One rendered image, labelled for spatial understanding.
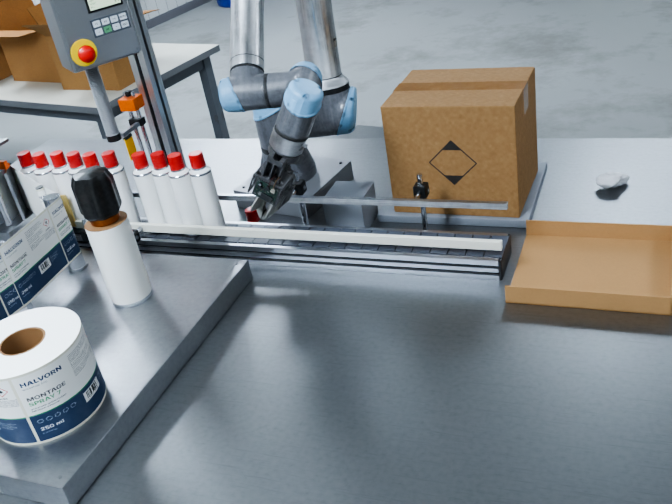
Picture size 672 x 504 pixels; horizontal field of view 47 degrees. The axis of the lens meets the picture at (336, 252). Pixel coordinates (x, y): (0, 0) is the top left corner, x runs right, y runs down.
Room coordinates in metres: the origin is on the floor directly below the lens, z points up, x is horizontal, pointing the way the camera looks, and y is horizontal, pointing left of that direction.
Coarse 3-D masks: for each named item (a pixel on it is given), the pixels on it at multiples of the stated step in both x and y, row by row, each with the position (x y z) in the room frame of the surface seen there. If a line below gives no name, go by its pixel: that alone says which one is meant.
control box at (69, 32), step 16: (48, 0) 1.78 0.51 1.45; (64, 0) 1.78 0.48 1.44; (80, 0) 1.80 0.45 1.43; (48, 16) 1.82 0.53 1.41; (64, 16) 1.78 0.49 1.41; (80, 16) 1.79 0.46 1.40; (96, 16) 1.81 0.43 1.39; (128, 16) 1.84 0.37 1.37; (64, 32) 1.77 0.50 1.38; (80, 32) 1.79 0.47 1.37; (128, 32) 1.84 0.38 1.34; (64, 48) 1.78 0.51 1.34; (96, 48) 1.80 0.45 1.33; (112, 48) 1.82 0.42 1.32; (128, 48) 1.83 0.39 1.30; (64, 64) 1.83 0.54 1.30; (80, 64) 1.78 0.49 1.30; (96, 64) 1.79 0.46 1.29
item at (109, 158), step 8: (104, 152) 1.79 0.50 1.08; (112, 152) 1.78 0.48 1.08; (104, 160) 1.77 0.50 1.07; (112, 160) 1.77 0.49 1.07; (112, 168) 1.77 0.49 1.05; (120, 168) 1.77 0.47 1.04; (120, 176) 1.76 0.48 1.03; (120, 184) 1.76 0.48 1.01; (128, 184) 1.78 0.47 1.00; (120, 192) 1.76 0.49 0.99; (128, 192) 1.77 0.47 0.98; (128, 200) 1.76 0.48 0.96; (120, 208) 1.76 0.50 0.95; (128, 208) 1.76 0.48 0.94; (136, 208) 1.78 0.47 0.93; (128, 216) 1.76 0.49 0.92; (136, 216) 1.77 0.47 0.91
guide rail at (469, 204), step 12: (132, 192) 1.80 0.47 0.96; (348, 204) 1.55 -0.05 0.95; (360, 204) 1.54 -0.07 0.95; (372, 204) 1.52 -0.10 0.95; (384, 204) 1.51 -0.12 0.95; (396, 204) 1.50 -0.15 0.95; (408, 204) 1.49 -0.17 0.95; (420, 204) 1.47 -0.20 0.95; (432, 204) 1.46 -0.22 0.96; (444, 204) 1.45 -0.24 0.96; (456, 204) 1.44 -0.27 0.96; (468, 204) 1.43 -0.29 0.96; (480, 204) 1.42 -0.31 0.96; (492, 204) 1.41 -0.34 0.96; (504, 204) 1.40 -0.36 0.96
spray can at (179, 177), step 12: (168, 156) 1.68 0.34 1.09; (180, 156) 1.68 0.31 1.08; (180, 168) 1.67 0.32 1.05; (180, 180) 1.66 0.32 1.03; (180, 192) 1.66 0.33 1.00; (192, 192) 1.67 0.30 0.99; (180, 204) 1.67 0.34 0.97; (192, 204) 1.67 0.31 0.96; (180, 216) 1.68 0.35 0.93; (192, 216) 1.66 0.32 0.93
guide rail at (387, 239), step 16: (80, 224) 1.79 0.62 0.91; (144, 224) 1.71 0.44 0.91; (160, 224) 1.69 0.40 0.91; (176, 224) 1.68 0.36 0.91; (320, 240) 1.50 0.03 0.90; (336, 240) 1.49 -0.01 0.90; (352, 240) 1.47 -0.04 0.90; (368, 240) 1.45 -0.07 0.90; (384, 240) 1.44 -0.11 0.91; (400, 240) 1.42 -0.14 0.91; (416, 240) 1.40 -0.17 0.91; (432, 240) 1.39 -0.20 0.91; (448, 240) 1.37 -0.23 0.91; (464, 240) 1.36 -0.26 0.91; (480, 240) 1.35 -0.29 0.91; (496, 240) 1.34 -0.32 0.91
